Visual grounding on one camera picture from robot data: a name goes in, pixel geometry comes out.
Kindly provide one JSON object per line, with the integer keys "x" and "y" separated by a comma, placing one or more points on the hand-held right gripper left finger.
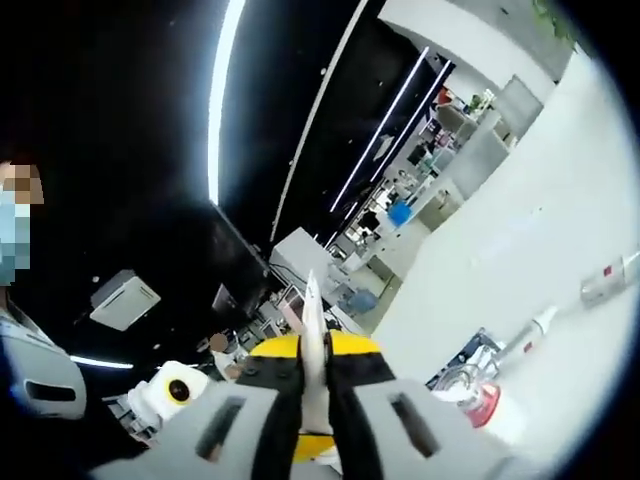
{"x": 240, "y": 425}

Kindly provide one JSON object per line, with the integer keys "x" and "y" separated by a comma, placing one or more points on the white bottle red collar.
{"x": 480, "y": 405}

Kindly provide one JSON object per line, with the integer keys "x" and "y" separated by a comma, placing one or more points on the blue bag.
{"x": 362, "y": 304}

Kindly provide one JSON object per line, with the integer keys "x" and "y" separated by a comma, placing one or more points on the dark green skincare packet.
{"x": 472, "y": 350}

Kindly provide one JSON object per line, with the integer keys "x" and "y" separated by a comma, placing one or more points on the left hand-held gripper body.
{"x": 155, "y": 400}

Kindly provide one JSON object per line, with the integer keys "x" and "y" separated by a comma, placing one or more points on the ceiling air conditioner unit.
{"x": 125, "y": 300}

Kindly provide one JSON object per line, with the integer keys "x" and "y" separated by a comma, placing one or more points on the white skincare tube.
{"x": 315, "y": 350}

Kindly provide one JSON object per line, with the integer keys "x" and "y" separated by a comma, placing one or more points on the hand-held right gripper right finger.
{"x": 380, "y": 425}

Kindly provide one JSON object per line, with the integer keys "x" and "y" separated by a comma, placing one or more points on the blue storage box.
{"x": 400, "y": 212}

